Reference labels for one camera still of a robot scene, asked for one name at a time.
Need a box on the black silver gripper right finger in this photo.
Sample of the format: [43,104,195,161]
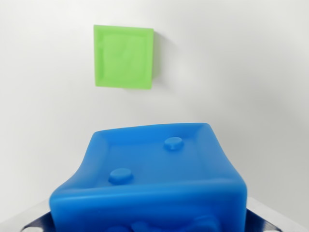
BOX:
[244,203,309,232]

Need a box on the black silver gripper left finger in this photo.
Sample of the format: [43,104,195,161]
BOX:
[0,197,57,232]

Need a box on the blue cube with embossed face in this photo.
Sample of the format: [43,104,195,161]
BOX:
[49,122,249,232]

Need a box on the green cube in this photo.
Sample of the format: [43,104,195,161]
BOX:
[93,24,161,90]

